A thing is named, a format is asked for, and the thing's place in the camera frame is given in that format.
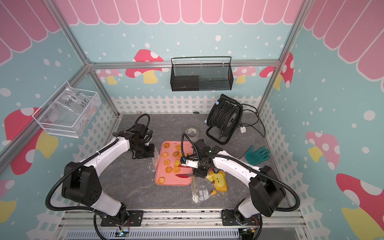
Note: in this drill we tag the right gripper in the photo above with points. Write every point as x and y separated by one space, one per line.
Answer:
199 173

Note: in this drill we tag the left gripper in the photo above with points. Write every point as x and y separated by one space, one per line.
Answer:
150 153

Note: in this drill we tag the red kitchen tongs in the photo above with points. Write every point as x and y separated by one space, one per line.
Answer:
184 176

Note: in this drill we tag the round cookie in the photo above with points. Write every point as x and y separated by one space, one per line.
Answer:
161 180

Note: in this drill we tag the clear resealable bag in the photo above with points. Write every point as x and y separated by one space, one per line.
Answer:
155 160

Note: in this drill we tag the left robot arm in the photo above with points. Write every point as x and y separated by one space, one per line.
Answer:
80 182

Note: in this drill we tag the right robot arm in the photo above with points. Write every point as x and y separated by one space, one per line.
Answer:
267 193

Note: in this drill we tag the yellow plush toy bag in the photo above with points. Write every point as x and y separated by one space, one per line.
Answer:
213 185

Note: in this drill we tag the clear tape roll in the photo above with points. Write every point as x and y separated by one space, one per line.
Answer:
193 133

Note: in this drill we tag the square waffle cookie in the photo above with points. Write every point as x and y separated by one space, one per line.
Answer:
177 162

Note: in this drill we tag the pink tray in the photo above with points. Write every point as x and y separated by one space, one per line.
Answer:
167 169

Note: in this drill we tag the white power plug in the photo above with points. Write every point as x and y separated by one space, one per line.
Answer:
243 129

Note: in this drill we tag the green rubber glove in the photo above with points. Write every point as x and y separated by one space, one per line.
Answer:
255 157

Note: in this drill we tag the black box in basket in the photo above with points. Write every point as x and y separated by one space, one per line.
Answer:
185 83

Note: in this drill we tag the black cable reel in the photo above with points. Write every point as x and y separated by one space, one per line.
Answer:
225 115

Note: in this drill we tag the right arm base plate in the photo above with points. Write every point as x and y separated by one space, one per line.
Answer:
235 218

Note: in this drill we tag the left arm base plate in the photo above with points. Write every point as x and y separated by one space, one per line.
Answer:
129 218

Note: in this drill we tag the black mesh wall basket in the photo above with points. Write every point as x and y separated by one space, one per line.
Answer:
215 73

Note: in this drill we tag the white wire wall basket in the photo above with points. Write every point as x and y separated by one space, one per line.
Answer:
68 113

